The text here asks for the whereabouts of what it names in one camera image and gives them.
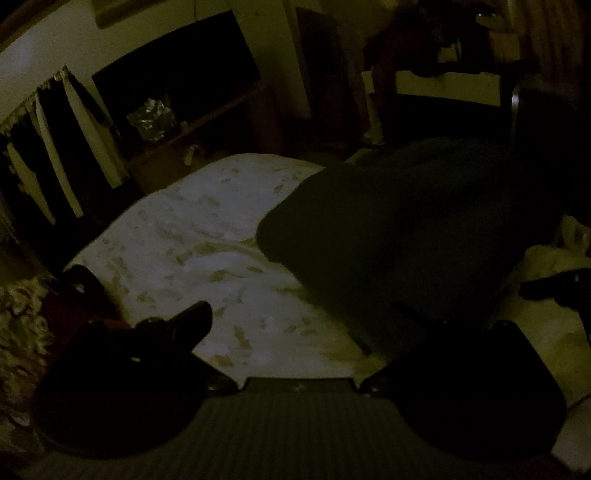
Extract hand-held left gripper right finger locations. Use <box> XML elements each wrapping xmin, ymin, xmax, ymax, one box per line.
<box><xmin>359</xmin><ymin>318</ymin><xmax>525</xmax><ymax>398</ymax></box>

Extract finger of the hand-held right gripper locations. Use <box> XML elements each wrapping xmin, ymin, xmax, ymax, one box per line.
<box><xmin>519</xmin><ymin>270</ymin><xmax>591</xmax><ymax>306</ymax></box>

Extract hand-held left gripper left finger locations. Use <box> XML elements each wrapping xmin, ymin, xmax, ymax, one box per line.
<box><xmin>78</xmin><ymin>300</ymin><xmax>242</xmax><ymax>395</ymax></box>

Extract dark green small garment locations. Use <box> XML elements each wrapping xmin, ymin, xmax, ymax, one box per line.
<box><xmin>255</xmin><ymin>137</ymin><xmax>571</xmax><ymax>357</ymax></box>

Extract hanging clothes row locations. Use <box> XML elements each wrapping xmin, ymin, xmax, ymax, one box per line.
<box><xmin>0</xmin><ymin>66</ymin><xmax>127</xmax><ymax>227</ymax></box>

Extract white floral bed sheet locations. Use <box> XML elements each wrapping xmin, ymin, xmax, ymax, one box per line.
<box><xmin>65</xmin><ymin>153</ymin><xmax>591</xmax><ymax>457</ymax></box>

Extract red cloth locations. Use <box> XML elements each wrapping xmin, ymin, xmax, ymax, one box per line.
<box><xmin>41</xmin><ymin>265</ymin><xmax>122</xmax><ymax>329</ymax></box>

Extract printed patterned blanket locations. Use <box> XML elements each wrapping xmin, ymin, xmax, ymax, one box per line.
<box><xmin>0</xmin><ymin>258</ymin><xmax>61</xmax><ymax>444</ymax></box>

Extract crumpled shiny bag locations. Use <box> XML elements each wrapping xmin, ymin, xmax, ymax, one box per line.
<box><xmin>126</xmin><ymin>98</ymin><xmax>177</xmax><ymax>142</ymax></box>

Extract dark wooden chair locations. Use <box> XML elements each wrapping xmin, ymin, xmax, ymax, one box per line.
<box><xmin>361</xmin><ymin>68</ymin><xmax>525</xmax><ymax>145</ymax></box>

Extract wooden shelf unit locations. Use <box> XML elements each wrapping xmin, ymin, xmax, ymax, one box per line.
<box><xmin>91</xmin><ymin>9</ymin><xmax>280</xmax><ymax>195</ymax></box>

